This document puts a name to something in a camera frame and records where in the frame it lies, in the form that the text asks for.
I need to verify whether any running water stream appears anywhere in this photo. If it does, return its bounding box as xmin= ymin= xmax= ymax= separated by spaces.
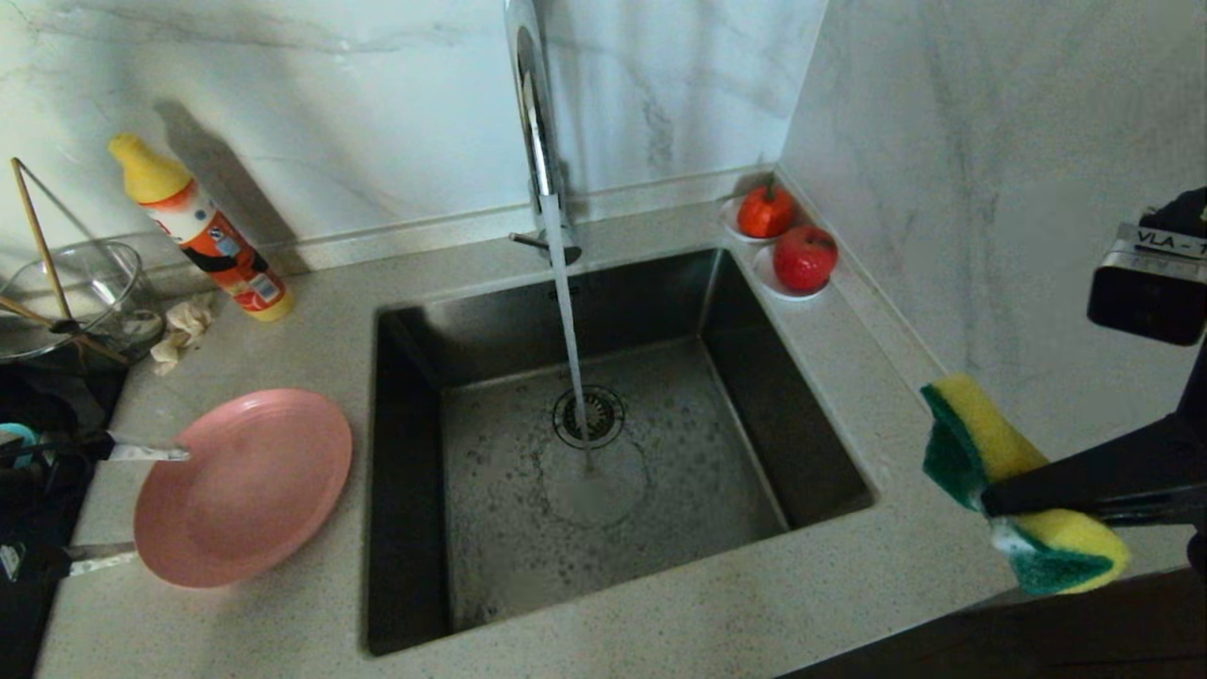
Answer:
xmin=542 ymin=193 xmax=602 ymax=472

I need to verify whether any black stove cooktop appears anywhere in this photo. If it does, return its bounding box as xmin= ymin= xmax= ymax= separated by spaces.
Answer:
xmin=0 ymin=358 xmax=128 ymax=679

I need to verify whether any chrome kitchen faucet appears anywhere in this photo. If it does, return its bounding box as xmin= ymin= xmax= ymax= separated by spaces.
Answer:
xmin=499 ymin=0 xmax=583 ymax=271

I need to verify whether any red apple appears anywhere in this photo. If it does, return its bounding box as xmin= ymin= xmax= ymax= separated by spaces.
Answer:
xmin=773 ymin=224 xmax=839 ymax=293

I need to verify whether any clear glass jug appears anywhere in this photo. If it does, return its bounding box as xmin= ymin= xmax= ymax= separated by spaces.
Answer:
xmin=0 ymin=240 xmax=167 ymax=364

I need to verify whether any round metal drain strainer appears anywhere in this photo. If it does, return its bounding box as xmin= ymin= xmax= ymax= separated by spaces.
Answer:
xmin=553 ymin=385 xmax=625 ymax=451

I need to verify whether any orange detergent bottle yellow cap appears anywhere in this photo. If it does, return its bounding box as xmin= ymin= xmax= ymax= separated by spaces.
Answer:
xmin=107 ymin=132 xmax=295 ymax=323

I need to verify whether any crumpled beige tissue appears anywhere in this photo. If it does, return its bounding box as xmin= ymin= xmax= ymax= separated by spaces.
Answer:
xmin=151 ymin=292 xmax=220 ymax=375

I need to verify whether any golden utensil handle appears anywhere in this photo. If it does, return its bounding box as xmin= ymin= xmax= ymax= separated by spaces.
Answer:
xmin=9 ymin=157 xmax=74 ymax=322
xmin=0 ymin=295 xmax=130 ymax=366

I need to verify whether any yellow sponge green backing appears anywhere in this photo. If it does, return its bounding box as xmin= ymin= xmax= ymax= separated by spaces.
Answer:
xmin=921 ymin=373 xmax=1131 ymax=596

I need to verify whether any pink plate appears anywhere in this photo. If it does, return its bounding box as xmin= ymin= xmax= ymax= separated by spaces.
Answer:
xmin=134 ymin=388 xmax=354 ymax=590

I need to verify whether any small white dish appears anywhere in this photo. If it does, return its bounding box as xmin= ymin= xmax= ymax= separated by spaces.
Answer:
xmin=722 ymin=196 xmax=797 ymax=246
xmin=753 ymin=247 xmax=831 ymax=303

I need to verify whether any stainless steel sink basin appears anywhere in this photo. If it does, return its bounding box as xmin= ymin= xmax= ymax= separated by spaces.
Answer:
xmin=363 ymin=247 xmax=878 ymax=656

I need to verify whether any red tomato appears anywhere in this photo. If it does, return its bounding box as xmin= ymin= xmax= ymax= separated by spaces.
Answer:
xmin=736 ymin=179 xmax=797 ymax=240

